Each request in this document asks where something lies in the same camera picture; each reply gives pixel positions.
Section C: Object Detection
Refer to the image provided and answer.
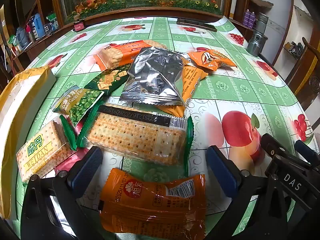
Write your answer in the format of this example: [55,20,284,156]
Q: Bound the orange cracker pack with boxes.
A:
[94,39,167,72]

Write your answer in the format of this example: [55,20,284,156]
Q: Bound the wooden cabinet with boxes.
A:
[0,0,253,80]

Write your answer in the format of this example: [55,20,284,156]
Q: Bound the yellow label cracker pack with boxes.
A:
[15,115,77,184]

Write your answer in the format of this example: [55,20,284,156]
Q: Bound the green box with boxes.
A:
[46,12,59,29]

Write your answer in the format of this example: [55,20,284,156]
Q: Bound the blue plastic container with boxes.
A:
[32,14,42,39]

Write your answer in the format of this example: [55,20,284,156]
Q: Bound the brown wall shelf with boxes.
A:
[250,0,273,9]

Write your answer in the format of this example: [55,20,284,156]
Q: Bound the orange packet black stripe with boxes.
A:
[155,64,209,117]

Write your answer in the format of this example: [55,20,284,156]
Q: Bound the dark green cracker packet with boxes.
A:
[84,64,133,97]

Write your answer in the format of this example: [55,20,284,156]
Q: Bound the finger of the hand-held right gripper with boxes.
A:
[261,133,313,167]
[294,140,320,159]

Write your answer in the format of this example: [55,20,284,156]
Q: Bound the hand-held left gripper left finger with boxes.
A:
[21,146,110,240]

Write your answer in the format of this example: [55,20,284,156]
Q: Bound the grey metal cylinder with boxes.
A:
[247,12,269,57]

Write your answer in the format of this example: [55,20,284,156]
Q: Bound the clear water bottle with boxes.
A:
[16,26,30,48]

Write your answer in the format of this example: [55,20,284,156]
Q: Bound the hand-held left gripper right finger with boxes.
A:
[206,145,300,240]

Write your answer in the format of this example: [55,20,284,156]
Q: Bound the wooden chair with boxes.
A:
[285,37,320,110]

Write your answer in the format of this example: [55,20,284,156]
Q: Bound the orange red logo snack packet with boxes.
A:
[99,167,207,240]

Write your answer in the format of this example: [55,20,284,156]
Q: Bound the white foam box yellow tape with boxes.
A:
[0,65,57,220]

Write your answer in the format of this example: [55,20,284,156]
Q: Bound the small dark bottle pink label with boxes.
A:
[73,19,85,32]

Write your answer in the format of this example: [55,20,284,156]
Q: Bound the clear cracker pack green ends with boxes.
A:
[76,102,194,178]

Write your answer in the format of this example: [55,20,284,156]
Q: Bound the green pea snack packet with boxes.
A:
[52,85,105,128]

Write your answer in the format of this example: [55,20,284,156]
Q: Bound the fruit print green tablecloth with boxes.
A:
[15,16,313,240]

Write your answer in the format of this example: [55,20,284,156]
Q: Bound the black phone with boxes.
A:
[176,18,217,32]

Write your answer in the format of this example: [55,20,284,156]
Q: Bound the small orange snack packet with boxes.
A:
[187,49,237,71]

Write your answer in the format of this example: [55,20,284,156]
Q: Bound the silver foil snack packet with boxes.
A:
[120,46,192,107]

